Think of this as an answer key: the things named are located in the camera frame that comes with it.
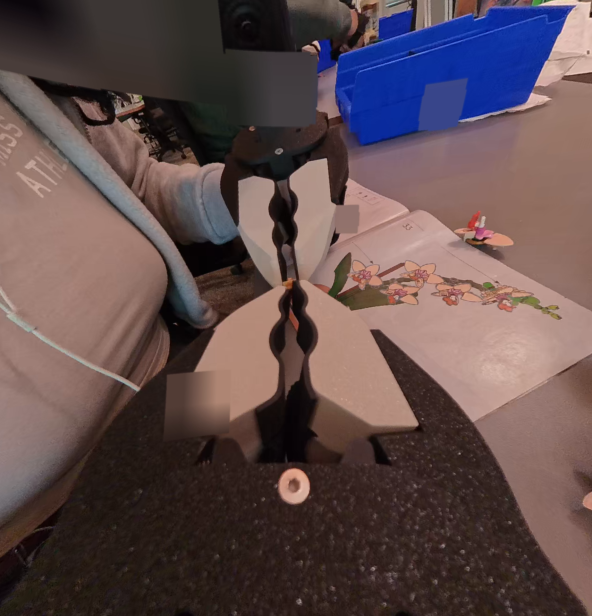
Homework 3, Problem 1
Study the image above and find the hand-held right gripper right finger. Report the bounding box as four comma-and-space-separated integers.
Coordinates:
287, 280, 420, 464

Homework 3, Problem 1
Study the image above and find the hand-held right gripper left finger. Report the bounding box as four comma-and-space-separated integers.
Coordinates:
195, 286, 293, 463

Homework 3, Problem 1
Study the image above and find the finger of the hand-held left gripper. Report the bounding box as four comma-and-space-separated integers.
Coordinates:
237, 174, 289, 289
284, 158, 337, 285

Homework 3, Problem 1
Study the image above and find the person's left forearm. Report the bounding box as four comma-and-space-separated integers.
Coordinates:
101, 120, 241, 246

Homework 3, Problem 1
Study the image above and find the grey desk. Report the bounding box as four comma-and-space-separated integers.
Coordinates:
315, 63, 592, 616

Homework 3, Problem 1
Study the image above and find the blue plastic bin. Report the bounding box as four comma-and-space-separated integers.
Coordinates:
379, 5, 577, 97
335, 14, 549, 146

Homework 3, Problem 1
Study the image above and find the flower instruction booklet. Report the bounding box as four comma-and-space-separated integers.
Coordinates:
313, 178, 592, 423

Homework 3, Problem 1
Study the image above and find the person in grey hoodie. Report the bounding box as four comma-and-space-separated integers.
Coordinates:
0, 67, 220, 566

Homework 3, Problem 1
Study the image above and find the white plastic sheet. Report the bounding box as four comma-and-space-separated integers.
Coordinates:
532, 0, 592, 114

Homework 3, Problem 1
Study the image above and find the white cable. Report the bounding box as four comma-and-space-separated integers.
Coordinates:
0, 250, 142, 393

